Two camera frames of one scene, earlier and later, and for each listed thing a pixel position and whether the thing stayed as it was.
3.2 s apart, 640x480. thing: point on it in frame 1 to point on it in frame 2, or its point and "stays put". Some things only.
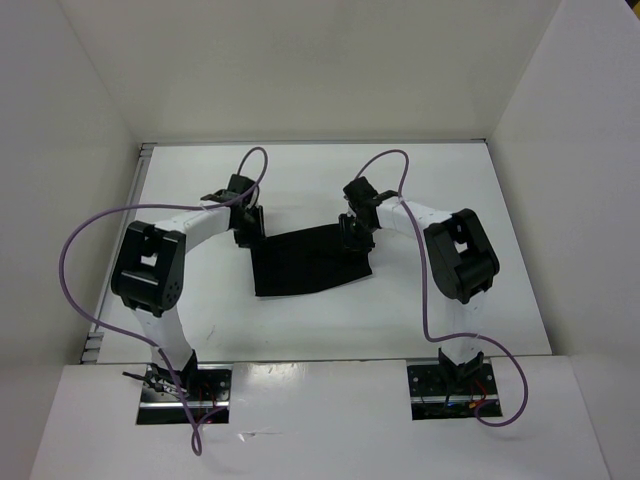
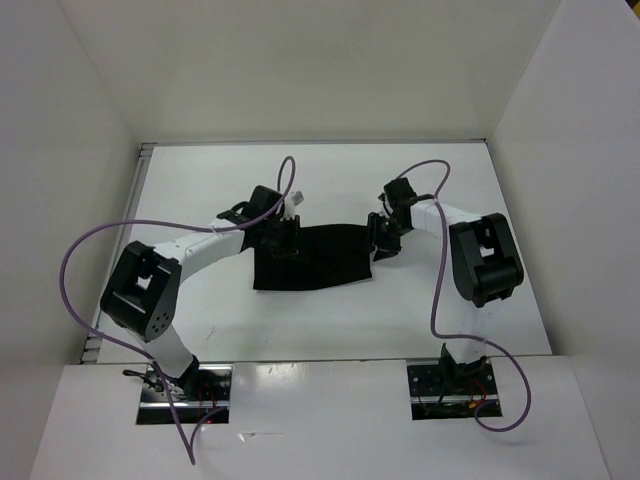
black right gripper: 347,241 to 386,249
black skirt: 306,260 stays put
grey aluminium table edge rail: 93,340 stays put
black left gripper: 246,241 to 291,246
